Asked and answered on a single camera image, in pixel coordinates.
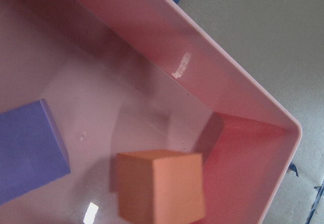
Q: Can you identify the purple foam block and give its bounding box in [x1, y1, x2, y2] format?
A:
[1, 99, 71, 204]

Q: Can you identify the orange foam block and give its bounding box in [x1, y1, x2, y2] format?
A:
[116, 150, 206, 223]

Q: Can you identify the pink plastic bin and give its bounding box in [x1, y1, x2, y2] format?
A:
[1, 0, 302, 223]

